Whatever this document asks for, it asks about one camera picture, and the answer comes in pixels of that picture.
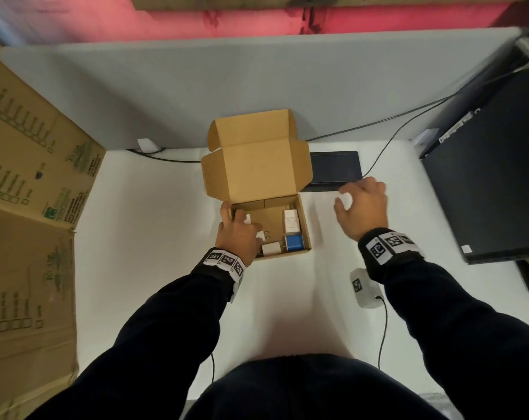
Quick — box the person's right hand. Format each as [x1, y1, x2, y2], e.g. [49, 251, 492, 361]
[334, 177, 389, 243]

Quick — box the person's left hand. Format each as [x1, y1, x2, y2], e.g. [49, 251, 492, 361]
[215, 202, 266, 267]

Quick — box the white charger with prongs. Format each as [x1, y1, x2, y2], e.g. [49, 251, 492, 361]
[245, 214, 268, 242]

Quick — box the person's left forearm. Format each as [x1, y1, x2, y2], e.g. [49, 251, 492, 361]
[26, 258, 236, 420]

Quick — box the person's right forearm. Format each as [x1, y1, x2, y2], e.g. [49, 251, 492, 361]
[378, 255, 529, 420]

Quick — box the left wristband with marker tags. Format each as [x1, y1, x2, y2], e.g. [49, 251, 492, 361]
[201, 247, 247, 285]

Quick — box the wristband with marker tags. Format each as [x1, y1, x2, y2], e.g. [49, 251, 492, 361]
[357, 227, 425, 284]
[201, 247, 247, 285]

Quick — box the black tablet device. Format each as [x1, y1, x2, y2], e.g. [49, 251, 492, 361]
[299, 150, 363, 193]

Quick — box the right wristband with marker tags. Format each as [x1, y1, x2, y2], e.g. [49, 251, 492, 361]
[357, 227, 425, 284]

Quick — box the open brown cardboard box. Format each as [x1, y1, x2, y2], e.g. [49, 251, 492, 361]
[201, 109, 314, 261]

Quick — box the grey partition panel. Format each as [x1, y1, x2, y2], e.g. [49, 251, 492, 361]
[0, 27, 522, 151]

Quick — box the black computer case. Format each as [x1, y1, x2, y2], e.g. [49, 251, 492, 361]
[419, 39, 529, 265]

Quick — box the person's dark torso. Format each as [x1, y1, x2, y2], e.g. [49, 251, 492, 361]
[183, 354, 449, 420]

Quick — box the large printed cardboard box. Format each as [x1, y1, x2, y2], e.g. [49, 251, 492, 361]
[0, 204, 80, 420]
[0, 32, 107, 229]

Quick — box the white wrist camera with marker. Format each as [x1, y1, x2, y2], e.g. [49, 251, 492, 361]
[349, 268, 386, 309]

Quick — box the long black cable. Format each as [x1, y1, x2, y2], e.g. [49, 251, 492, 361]
[305, 65, 529, 143]

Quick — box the thin black cable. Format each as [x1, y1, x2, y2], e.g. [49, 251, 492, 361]
[361, 97, 452, 179]

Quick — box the black cable under clip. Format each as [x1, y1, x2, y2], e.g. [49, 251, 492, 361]
[126, 148, 202, 164]

